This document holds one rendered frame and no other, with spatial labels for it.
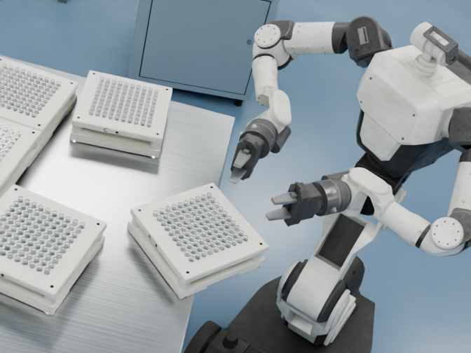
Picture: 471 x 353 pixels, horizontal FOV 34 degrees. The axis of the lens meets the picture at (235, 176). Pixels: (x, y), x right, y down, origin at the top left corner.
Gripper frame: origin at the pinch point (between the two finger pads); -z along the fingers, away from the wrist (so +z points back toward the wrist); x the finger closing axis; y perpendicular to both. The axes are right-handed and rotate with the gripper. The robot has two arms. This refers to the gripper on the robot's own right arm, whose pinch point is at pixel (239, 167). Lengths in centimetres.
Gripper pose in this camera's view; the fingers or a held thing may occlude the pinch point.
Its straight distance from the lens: 194.4
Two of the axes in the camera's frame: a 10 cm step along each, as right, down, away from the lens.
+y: -9.0, -4.0, 1.5
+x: -2.2, 7.3, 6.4
